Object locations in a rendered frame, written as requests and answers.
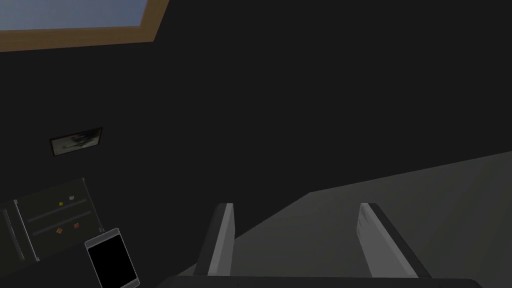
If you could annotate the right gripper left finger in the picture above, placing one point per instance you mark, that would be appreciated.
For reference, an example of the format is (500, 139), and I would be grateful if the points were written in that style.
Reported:
(220, 244)

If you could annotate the wood-framed window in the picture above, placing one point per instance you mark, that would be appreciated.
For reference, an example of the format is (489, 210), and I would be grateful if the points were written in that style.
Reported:
(72, 20)

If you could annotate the dark framed wall picture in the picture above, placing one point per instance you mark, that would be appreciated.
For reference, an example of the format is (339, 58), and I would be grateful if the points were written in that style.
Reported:
(76, 141)

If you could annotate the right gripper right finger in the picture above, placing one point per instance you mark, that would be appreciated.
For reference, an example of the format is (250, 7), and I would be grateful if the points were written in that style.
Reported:
(384, 244)

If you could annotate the dark fridge with magnets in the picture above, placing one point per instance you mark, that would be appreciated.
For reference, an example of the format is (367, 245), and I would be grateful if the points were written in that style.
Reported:
(52, 224)

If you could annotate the silver appliance with black door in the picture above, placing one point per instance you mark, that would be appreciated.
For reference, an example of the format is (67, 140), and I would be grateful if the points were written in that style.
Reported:
(112, 260)

